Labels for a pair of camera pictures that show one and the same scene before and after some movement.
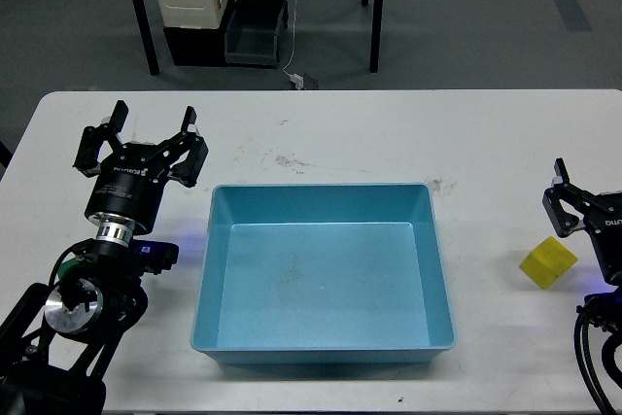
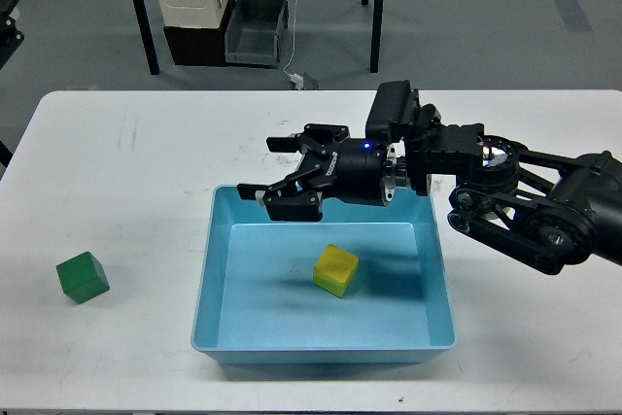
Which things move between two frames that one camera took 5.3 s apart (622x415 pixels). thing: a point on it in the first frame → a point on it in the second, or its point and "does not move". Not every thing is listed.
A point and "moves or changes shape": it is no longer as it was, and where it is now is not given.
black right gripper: x=603 y=216 → x=356 y=170
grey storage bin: x=253 y=28 does not move
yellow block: x=546 y=261 moves or changes shape
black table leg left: x=141 y=11 does not move
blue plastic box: x=327 y=273 does not move
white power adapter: x=297 y=80 does not move
